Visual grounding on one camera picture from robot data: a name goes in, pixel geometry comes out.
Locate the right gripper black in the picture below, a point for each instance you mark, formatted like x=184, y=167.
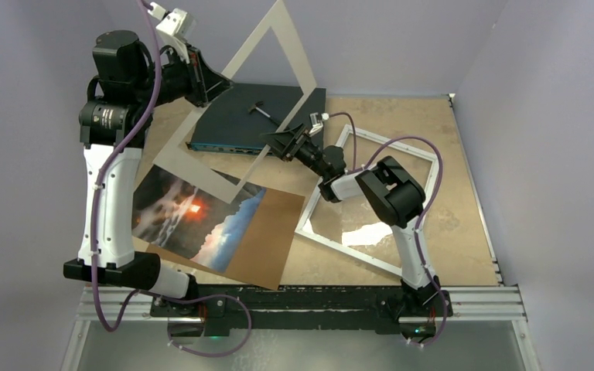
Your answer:
x=284, y=142

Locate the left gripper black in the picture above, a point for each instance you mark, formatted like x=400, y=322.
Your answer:
x=207, y=83

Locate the white backing board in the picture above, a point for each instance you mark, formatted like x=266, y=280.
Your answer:
x=176, y=158

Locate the landscape photo print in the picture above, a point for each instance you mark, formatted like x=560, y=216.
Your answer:
x=183, y=219

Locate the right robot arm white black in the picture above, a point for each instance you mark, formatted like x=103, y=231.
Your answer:
x=394, y=195

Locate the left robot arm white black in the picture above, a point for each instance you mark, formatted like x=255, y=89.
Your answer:
x=131, y=81

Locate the brown cardboard backing board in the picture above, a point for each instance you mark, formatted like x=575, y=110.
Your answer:
x=262, y=255

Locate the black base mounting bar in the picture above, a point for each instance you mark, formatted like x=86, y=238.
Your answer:
x=383, y=309

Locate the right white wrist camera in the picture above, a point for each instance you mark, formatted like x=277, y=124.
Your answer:
x=317, y=123

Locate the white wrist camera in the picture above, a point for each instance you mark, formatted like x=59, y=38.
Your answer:
x=176, y=23
x=317, y=123

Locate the small black-handled hammer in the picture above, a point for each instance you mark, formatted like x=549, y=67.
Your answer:
x=256, y=107

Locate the dark network switch box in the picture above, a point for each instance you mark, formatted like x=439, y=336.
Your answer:
x=227, y=127

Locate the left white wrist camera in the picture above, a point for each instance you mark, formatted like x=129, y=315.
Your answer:
x=176, y=23

